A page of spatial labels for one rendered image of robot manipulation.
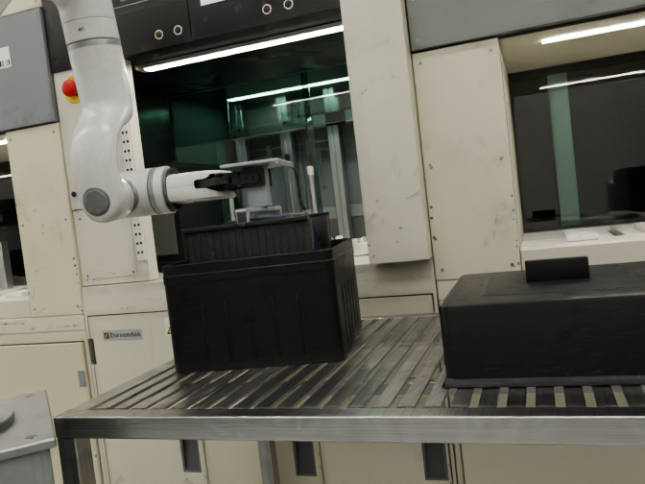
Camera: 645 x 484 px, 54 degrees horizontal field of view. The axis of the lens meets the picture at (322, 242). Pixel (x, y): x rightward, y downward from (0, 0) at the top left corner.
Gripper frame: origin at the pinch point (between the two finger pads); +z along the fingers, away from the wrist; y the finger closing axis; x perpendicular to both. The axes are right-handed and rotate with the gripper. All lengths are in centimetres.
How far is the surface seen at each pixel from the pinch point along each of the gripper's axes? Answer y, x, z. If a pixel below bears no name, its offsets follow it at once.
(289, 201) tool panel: -116, -3, -20
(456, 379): 31, -29, 30
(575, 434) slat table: 43, -32, 40
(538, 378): 32, -29, 39
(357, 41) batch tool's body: -19.1, 25.1, 18.5
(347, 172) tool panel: -118, 5, 2
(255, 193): 1.7, -2.6, -0.2
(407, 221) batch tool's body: -18.0, -11.0, 24.3
